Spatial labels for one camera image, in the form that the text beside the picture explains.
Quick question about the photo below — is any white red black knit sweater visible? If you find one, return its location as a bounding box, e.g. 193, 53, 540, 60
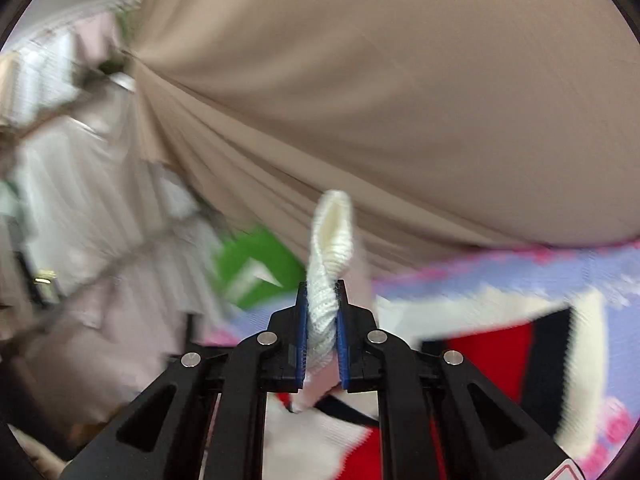
259, 188, 609, 480

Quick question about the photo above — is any white satin curtain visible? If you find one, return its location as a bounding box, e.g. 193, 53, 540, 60
1, 12, 229, 440

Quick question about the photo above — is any grey metal rod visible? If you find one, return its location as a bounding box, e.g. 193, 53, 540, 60
1, 211, 219, 344

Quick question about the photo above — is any green plush pillow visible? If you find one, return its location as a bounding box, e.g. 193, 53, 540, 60
210, 226, 306, 310

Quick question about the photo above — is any pink floral bed sheet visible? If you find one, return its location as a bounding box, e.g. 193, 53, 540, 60
199, 242, 640, 480

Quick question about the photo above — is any beige draped curtain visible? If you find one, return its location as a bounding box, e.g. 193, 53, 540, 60
134, 0, 639, 272

